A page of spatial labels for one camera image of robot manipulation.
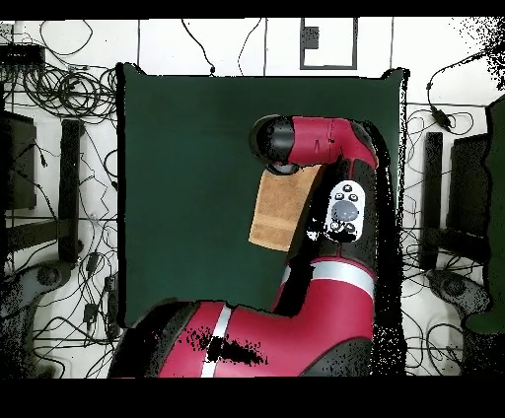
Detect tan terry towel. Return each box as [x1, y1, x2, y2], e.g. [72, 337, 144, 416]
[248, 164, 324, 252]

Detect black flat panel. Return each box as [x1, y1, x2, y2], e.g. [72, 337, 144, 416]
[447, 132, 492, 238]

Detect dark green table cloth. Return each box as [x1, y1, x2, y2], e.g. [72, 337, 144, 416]
[115, 62, 409, 328]

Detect black power strip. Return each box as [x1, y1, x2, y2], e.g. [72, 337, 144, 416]
[105, 275, 124, 340]

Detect small dark grey square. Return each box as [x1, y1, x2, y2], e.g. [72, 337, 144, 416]
[301, 26, 320, 50]

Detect black upright bar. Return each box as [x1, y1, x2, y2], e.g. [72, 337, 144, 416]
[419, 131, 444, 271]
[57, 117, 85, 264]

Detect black horizontal beam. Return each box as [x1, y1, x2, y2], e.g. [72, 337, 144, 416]
[423, 226, 490, 263]
[3, 218, 74, 253]

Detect dark grey stand base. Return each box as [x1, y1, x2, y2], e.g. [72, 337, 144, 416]
[427, 269, 494, 318]
[0, 261, 74, 320]

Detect black square cabinet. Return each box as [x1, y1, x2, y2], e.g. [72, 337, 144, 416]
[0, 109, 37, 212]

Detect dark green cloth cover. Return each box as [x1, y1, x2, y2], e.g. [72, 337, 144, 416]
[465, 93, 505, 335]

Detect black cable with plug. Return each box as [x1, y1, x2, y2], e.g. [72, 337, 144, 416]
[180, 18, 217, 76]

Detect grey square frame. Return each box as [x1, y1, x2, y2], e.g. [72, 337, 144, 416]
[299, 17, 359, 71]

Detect black cable with adapter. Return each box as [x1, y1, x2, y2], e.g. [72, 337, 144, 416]
[425, 50, 490, 133]

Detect coiled black cables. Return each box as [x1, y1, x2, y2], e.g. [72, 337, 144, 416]
[21, 64, 118, 121]

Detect black switch box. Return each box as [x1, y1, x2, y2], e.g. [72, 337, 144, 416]
[0, 42, 46, 68]

